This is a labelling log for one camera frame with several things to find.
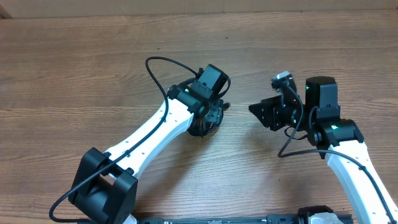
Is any thick black USB cable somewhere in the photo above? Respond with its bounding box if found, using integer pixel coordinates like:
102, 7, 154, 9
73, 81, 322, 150
187, 101, 231, 138

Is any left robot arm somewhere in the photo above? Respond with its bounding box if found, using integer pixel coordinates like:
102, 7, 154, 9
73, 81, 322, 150
68, 64, 231, 223

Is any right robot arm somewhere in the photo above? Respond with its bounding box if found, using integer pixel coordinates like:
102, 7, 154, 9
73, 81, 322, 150
249, 72, 397, 223

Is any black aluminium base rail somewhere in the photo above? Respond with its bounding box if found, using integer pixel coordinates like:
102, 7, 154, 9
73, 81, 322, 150
133, 205, 354, 224

